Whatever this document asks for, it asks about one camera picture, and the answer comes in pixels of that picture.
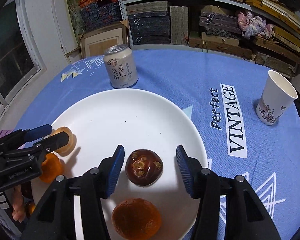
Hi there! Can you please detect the framed picture cardboard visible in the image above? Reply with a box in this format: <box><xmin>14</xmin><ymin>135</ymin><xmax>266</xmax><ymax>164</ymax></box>
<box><xmin>80</xmin><ymin>20</ymin><xmax>129</xmax><ymax>59</ymax></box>

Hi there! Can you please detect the silver beverage can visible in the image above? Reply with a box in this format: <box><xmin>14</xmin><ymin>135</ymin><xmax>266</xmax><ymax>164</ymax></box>
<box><xmin>103</xmin><ymin>44</ymin><xmax>139</xmax><ymax>88</ymax></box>

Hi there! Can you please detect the pale yellow round fruit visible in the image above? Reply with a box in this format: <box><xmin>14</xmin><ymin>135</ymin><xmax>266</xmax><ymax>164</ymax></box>
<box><xmin>51</xmin><ymin>126</ymin><xmax>76</xmax><ymax>156</ymax></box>

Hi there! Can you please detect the person left hand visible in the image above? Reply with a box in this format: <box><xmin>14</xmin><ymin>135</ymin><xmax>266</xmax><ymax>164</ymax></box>
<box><xmin>12</xmin><ymin>185</ymin><xmax>25</xmax><ymax>222</ymax></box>

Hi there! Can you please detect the white floral paper cup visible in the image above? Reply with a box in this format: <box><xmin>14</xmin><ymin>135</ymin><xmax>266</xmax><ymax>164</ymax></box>
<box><xmin>256</xmin><ymin>70</ymin><xmax>298</xmax><ymax>126</ymax></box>

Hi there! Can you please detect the white oval plate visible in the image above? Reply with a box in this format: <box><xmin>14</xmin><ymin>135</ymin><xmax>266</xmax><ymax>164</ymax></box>
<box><xmin>51</xmin><ymin>88</ymin><xmax>208</xmax><ymax>239</ymax></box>

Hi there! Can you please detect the pink crumpled cloth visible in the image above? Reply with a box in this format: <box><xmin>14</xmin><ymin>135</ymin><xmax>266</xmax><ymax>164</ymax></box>
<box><xmin>237</xmin><ymin>12</ymin><xmax>273</xmax><ymax>40</ymax></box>

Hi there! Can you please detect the blue patterned tablecloth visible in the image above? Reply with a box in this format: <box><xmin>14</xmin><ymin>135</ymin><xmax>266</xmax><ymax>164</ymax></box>
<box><xmin>14</xmin><ymin>49</ymin><xmax>300</xmax><ymax>240</ymax></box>

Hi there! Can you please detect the metal storage shelf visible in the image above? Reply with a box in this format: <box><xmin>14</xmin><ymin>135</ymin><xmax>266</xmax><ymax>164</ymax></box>
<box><xmin>65</xmin><ymin>0</ymin><xmax>300</xmax><ymax>78</ymax></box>

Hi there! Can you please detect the small orange citrus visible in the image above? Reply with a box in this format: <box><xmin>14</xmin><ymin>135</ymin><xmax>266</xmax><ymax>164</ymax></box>
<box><xmin>39</xmin><ymin>153</ymin><xmax>64</xmax><ymax>184</ymax></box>

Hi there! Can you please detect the window frame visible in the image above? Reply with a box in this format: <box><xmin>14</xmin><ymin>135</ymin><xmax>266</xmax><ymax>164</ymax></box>
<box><xmin>0</xmin><ymin>0</ymin><xmax>46</xmax><ymax>107</ymax></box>

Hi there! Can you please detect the orange tangerine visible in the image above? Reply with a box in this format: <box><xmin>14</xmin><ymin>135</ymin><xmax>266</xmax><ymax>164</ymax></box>
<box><xmin>111</xmin><ymin>198</ymin><xmax>162</xmax><ymax>239</ymax></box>

